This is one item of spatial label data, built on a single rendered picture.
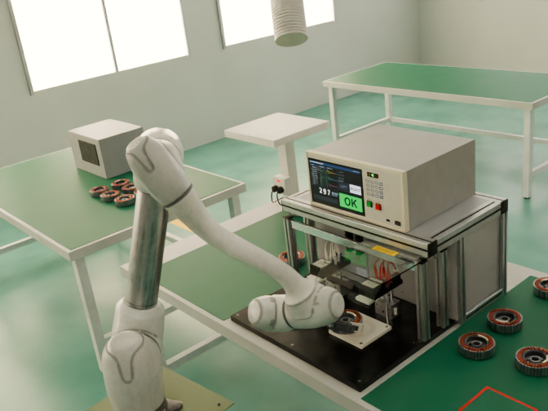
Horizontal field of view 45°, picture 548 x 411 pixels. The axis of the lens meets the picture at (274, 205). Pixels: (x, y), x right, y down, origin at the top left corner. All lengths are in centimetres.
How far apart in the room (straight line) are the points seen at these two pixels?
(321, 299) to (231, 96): 597
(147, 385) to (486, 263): 120
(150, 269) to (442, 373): 94
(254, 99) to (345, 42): 162
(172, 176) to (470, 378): 106
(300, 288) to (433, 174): 65
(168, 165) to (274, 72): 633
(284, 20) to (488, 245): 150
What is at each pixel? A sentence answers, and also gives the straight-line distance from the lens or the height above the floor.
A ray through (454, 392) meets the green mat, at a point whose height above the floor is 75.
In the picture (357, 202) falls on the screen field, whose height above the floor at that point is 117.
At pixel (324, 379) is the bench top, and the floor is 75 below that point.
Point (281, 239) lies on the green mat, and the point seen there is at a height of 75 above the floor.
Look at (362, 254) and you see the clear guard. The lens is 215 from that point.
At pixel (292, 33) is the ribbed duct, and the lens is 325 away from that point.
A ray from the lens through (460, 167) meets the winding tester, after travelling 233.
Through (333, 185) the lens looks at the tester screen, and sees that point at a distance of 231.
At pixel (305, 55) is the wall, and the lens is 835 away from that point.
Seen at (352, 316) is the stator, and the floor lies 84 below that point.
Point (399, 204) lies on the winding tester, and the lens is 213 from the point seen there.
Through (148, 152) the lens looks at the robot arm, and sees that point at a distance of 175.
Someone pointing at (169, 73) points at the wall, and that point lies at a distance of 718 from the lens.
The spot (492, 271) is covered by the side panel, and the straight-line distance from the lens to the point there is 246.
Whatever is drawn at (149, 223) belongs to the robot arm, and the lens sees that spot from 197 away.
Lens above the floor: 203
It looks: 22 degrees down
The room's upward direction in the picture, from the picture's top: 7 degrees counter-clockwise
